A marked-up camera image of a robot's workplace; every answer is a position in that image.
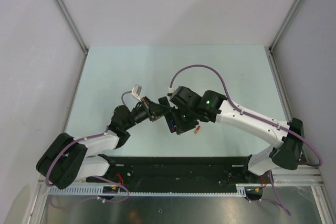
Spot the purple battery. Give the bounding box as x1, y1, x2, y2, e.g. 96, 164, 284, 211
170, 120, 175, 128

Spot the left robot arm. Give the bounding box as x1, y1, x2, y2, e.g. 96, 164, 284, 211
36, 97, 171, 189

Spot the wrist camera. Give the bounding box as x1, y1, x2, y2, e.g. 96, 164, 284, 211
167, 88, 175, 94
131, 84, 142, 102

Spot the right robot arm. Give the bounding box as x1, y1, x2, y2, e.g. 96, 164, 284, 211
168, 86, 304, 183

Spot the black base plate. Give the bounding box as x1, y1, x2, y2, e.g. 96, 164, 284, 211
86, 156, 263, 189

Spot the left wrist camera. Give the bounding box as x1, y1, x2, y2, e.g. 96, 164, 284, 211
131, 84, 142, 102

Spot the grey cable duct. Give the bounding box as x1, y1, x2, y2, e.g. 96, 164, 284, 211
49, 184, 263, 198

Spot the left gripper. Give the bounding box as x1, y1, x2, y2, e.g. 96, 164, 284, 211
123, 96, 172, 130

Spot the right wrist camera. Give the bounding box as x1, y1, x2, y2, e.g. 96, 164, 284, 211
167, 88, 175, 94

